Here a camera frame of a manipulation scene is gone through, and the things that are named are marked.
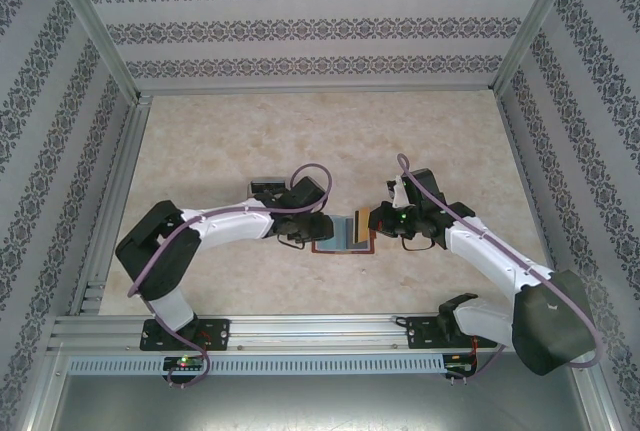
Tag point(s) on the gold card with dark stripe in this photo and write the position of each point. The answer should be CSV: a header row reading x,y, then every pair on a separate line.
x,y
363,226

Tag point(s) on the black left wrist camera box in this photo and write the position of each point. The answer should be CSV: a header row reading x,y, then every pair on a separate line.
x,y
305,193

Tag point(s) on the aluminium side rail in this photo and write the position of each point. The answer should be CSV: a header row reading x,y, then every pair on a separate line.
x,y
115,201

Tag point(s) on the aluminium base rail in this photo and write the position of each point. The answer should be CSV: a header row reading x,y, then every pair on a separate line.
x,y
310,333

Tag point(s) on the aluminium frame post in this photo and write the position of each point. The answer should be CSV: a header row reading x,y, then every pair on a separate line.
x,y
100,31
42,391
535,21
597,401

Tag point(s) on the brown leather card holder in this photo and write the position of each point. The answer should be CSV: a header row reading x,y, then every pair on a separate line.
x,y
342,242

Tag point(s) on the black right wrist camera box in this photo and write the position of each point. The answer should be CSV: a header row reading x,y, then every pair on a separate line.
x,y
425,186

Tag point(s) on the small circuit board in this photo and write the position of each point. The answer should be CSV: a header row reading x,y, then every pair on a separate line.
x,y
185,362
460,363

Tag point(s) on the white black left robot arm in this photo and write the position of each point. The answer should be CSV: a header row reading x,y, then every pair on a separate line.
x,y
225,228

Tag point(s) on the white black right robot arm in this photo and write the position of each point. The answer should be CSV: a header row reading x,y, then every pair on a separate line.
x,y
482,258

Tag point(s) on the grey metal shelf panel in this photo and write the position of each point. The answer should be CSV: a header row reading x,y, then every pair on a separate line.
x,y
320,406

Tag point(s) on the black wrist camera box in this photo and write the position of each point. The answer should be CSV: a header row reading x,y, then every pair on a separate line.
x,y
305,193
425,186

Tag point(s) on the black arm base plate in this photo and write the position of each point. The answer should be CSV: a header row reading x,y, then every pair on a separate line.
x,y
215,333
422,333

